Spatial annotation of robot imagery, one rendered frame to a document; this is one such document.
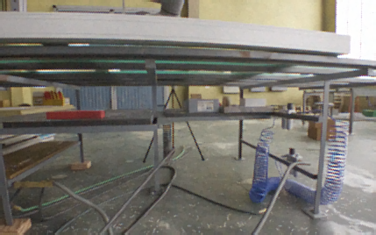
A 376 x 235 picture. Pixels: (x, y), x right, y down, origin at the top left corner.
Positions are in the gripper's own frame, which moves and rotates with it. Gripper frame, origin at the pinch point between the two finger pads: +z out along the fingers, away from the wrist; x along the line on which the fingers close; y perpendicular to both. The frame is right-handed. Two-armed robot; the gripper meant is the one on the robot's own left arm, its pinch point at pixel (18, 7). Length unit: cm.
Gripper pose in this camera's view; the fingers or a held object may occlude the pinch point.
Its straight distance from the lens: 74.8
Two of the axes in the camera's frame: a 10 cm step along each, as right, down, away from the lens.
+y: -9.8, 0.2, -1.8
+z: 0.1, 9.9, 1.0
